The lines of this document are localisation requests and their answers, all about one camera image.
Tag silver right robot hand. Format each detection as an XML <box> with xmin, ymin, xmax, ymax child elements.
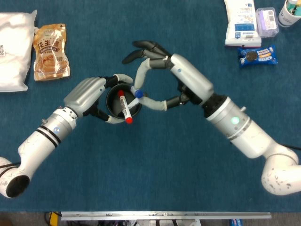
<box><xmin>121</xmin><ymin>40</ymin><xmax>214</xmax><ymax>111</ymax></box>

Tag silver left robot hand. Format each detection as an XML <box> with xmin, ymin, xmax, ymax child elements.
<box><xmin>63</xmin><ymin>73</ymin><xmax>134</xmax><ymax>125</ymax></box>

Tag black mesh pen cup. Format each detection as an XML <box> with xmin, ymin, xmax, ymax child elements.
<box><xmin>105</xmin><ymin>83</ymin><xmax>143</xmax><ymax>124</ymax></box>

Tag red cap whiteboard marker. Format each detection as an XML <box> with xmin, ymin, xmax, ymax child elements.
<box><xmin>117</xmin><ymin>89</ymin><xmax>134</xmax><ymax>124</ymax></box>

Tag black cap whiteboard marker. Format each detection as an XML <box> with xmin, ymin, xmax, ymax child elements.
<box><xmin>127</xmin><ymin>97</ymin><xmax>142</xmax><ymax>109</ymax></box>

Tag blue cap whiteboard marker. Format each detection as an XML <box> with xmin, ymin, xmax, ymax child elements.
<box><xmin>130</xmin><ymin>85</ymin><xmax>144</xmax><ymax>99</ymax></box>

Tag orange peanut snack pouch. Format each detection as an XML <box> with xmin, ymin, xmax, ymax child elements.
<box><xmin>32</xmin><ymin>23</ymin><xmax>71</xmax><ymax>81</ymax></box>

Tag blue cookie pack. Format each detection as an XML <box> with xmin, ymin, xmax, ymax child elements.
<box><xmin>237</xmin><ymin>45</ymin><xmax>278</xmax><ymax>69</ymax></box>

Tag white blue tissue pack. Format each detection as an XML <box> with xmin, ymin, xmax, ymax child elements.
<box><xmin>223</xmin><ymin>0</ymin><xmax>262</xmax><ymax>49</ymax></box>

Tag white plastic bag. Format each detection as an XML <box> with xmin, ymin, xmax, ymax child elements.
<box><xmin>0</xmin><ymin>9</ymin><xmax>38</xmax><ymax>92</ymax></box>

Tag clear box purple contents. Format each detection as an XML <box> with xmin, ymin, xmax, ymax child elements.
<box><xmin>255</xmin><ymin>7</ymin><xmax>280</xmax><ymax>38</ymax></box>

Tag blue felt table cloth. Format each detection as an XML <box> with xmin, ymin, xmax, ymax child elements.
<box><xmin>0</xmin><ymin>0</ymin><xmax>301</xmax><ymax>214</ymax></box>

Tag white paper cup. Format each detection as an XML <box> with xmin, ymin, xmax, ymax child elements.
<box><xmin>278</xmin><ymin>0</ymin><xmax>301</xmax><ymax>28</ymax></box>

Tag yellow plastic item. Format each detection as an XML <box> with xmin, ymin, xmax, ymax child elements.
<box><xmin>48</xmin><ymin>211</ymin><xmax>61</xmax><ymax>226</ymax></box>

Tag aluminium table edge rail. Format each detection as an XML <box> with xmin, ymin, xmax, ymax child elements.
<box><xmin>60</xmin><ymin>211</ymin><xmax>272</xmax><ymax>221</ymax></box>

